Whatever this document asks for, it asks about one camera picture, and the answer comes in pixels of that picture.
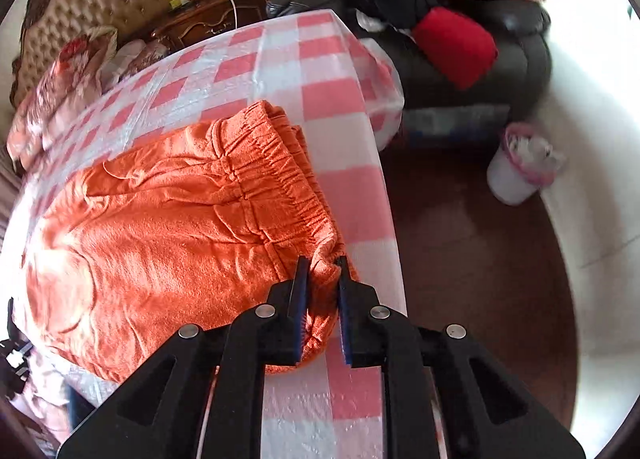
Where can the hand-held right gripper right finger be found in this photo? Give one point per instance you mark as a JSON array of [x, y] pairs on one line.
[[344, 319]]

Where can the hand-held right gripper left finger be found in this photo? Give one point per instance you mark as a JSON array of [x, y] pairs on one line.
[[301, 309]]

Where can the orange pants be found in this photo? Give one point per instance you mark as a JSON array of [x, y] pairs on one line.
[[175, 239]]

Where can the floral bed sheet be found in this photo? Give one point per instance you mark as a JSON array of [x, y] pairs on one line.
[[45, 389]]

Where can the white trash bin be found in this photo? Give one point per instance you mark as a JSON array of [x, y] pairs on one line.
[[515, 174]]

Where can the pink white checkered bed cover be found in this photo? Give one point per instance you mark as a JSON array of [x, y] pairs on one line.
[[310, 74]]

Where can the pink floral pillow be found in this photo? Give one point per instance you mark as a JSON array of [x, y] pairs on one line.
[[60, 84]]

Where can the red cushion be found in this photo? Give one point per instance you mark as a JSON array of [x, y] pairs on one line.
[[457, 46]]

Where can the brown patterned pillow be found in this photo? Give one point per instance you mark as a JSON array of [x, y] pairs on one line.
[[132, 61]]

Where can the dark wooden nightstand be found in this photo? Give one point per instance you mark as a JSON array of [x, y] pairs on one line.
[[210, 19]]

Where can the dark leather sofa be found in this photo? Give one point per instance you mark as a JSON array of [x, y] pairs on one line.
[[520, 54]]

